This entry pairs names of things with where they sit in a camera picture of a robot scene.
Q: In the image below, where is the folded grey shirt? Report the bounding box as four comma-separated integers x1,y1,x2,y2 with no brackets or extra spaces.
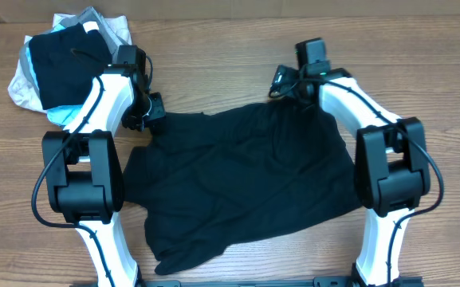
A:
8,6,132,97

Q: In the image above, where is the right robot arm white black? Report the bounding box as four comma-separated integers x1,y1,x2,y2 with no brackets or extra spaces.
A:
269,65,430,286

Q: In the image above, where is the folded black shirt on pile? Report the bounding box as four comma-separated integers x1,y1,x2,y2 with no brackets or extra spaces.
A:
29,23,112,110

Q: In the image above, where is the black t-shirt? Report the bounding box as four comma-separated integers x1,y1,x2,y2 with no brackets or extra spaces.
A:
124,100,360,275

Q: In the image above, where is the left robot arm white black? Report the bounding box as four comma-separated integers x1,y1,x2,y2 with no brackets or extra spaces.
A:
31,58,165,286

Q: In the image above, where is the folded light blue shirt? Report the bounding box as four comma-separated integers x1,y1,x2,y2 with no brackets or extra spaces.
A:
26,24,90,126

